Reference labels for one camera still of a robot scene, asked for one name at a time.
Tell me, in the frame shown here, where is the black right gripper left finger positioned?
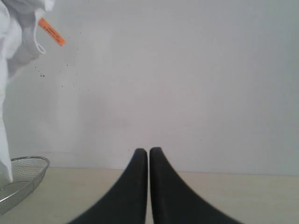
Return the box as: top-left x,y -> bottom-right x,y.
70,148 -> 148,224

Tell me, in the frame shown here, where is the round metal mesh basket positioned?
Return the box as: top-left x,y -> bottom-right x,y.
0,156 -> 50,215

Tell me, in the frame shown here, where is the orange garment tag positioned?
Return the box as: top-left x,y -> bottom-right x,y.
38,18 -> 65,46

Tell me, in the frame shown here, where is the white t-shirt red print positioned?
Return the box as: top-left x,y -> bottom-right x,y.
0,0 -> 57,183

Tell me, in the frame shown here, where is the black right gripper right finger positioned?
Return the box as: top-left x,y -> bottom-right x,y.
149,147 -> 239,224

